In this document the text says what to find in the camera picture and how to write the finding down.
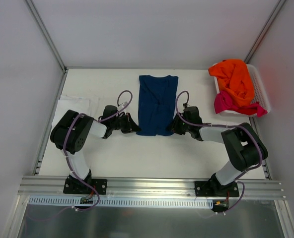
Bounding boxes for blue t shirt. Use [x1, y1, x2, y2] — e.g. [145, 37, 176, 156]
[137, 75, 178, 136]

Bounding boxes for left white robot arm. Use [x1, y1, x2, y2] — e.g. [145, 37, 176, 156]
[50, 105, 142, 193]

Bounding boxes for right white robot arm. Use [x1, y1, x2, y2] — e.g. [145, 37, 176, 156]
[166, 106, 268, 196]

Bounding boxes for pink t shirt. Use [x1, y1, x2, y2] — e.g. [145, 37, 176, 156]
[214, 91, 268, 117]

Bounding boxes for folded white t shirt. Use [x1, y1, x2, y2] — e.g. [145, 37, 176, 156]
[51, 95, 101, 128]

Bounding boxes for orange t shirt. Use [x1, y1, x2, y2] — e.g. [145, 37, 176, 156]
[208, 59, 255, 107]

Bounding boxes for white plastic basket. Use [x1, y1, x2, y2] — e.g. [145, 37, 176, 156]
[213, 64, 271, 117]

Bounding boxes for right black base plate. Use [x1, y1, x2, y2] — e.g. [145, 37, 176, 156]
[194, 179, 239, 197]

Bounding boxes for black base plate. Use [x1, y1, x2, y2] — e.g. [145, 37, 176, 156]
[63, 177, 108, 195]
[194, 179, 239, 197]

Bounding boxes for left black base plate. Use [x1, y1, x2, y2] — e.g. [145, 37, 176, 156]
[63, 177, 108, 195]

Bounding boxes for white slotted cable duct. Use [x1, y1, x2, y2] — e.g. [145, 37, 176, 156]
[28, 195, 213, 209]

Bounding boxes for aluminium mounting rail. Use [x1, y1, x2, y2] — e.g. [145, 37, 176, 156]
[18, 176, 288, 200]

